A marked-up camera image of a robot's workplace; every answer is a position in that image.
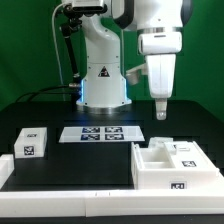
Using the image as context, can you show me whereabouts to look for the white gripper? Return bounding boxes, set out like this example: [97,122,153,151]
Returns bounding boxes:
[138,32,182,120]

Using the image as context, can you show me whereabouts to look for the white cabinet door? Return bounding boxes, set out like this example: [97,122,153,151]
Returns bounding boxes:
[167,142,219,175]
[148,137,177,154]

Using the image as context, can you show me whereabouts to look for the white cabinet body box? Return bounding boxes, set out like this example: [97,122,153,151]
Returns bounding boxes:
[131,143,224,190]

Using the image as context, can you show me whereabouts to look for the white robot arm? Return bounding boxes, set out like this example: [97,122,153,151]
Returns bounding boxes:
[61,0,193,120]

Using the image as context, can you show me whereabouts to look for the small white cabinet top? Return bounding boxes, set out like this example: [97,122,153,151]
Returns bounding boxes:
[14,127,47,158]

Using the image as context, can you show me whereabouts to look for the white marker base sheet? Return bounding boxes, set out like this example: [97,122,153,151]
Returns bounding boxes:
[59,126,144,143]

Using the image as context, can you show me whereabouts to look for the white front fence bar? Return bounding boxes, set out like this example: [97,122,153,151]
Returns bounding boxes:
[0,189,224,218]

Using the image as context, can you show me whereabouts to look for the white left fence piece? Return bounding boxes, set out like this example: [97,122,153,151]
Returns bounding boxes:
[0,154,14,189]

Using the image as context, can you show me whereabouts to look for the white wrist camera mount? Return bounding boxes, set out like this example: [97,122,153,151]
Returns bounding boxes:
[126,64,147,85]

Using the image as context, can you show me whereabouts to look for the black cables on table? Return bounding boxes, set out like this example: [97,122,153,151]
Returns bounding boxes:
[14,84,83,104]

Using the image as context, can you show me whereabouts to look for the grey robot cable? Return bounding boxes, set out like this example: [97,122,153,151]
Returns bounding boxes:
[51,3,68,101]

